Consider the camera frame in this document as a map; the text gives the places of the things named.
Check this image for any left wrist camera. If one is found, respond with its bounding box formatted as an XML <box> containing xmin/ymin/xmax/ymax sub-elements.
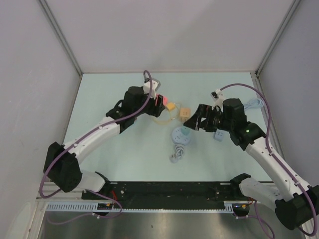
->
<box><xmin>143</xmin><ymin>78</ymin><xmax>161</xmax><ymax>98</ymax></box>

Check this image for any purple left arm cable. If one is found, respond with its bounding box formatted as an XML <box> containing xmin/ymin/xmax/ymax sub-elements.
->
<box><xmin>39</xmin><ymin>70</ymin><xmax>153</xmax><ymax>226</ymax></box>

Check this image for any yellow charging cable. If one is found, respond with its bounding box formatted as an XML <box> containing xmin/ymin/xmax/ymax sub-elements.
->
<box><xmin>152</xmin><ymin>102</ymin><xmax>184</xmax><ymax>125</ymax></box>

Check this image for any round light blue power strip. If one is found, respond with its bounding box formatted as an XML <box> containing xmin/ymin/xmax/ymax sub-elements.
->
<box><xmin>169</xmin><ymin>126</ymin><xmax>191</xmax><ymax>163</ymax></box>

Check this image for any beige cube socket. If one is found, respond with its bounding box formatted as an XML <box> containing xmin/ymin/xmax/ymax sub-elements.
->
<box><xmin>179</xmin><ymin>107</ymin><xmax>191</xmax><ymax>122</ymax></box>

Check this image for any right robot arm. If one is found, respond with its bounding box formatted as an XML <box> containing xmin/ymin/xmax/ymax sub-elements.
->
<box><xmin>183</xmin><ymin>99</ymin><xmax>319</xmax><ymax>230</ymax></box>

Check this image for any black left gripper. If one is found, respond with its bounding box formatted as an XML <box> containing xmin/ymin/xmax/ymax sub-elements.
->
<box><xmin>133</xmin><ymin>90</ymin><xmax>164</xmax><ymax>118</ymax></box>

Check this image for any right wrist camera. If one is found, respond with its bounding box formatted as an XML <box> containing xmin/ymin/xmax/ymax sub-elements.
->
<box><xmin>211</xmin><ymin>89</ymin><xmax>225</xmax><ymax>107</ymax></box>

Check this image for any teal USB charger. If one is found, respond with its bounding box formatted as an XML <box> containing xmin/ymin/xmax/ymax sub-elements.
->
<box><xmin>180</xmin><ymin>126</ymin><xmax>190</xmax><ymax>136</ymax></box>

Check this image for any light blue rectangular power strip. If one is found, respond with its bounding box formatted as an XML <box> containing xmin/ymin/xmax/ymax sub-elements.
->
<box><xmin>213</xmin><ymin>98</ymin><xmax>265</xmax><ymax>142</ymax></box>

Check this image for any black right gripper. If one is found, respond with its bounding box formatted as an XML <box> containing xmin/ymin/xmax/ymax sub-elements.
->
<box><xmin>183</xmin><ymin>104</ymin><xmax>233</xmax><ymax>132</ymax></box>

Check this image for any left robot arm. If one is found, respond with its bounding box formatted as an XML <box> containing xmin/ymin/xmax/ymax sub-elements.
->
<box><xmin>43</xmin><ymin>83</ymin><xmax>165</xmax><ymax>199</ymax></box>

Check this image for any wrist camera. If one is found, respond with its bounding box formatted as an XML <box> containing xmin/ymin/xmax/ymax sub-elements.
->
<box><xmin>143</xmin><ymin>78</ymin><xmax>161</xmax><ymax>98</ymax></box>
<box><xmin>211</xmin><ymin>89</ymin><xmax>225</xmax><ymax>107</ymax></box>

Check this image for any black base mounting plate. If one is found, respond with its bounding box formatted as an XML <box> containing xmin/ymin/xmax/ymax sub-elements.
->
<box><xmin>81</xmin><ymin>181</ymin><xmax>252</xmax><ymax>207</ymax></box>

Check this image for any white slotted cable duct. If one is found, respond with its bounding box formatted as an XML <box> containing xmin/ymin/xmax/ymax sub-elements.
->
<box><xmin>46</xmin><ymin>202</ymin><xmax>250</xmax><ymax>214</ymax></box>

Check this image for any yellow USB charger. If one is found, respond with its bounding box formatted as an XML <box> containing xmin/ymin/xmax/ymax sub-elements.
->
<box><xmin>165</xmin><ymin>102</ymin><xmax>176</xmax><ymax>112</ymax></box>

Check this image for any pink square plug adapter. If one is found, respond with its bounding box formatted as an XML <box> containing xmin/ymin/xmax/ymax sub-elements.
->
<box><xmin>155</xmin><ymin>94</ymin><xmax>167</xmax><ymax>106</ymax></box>

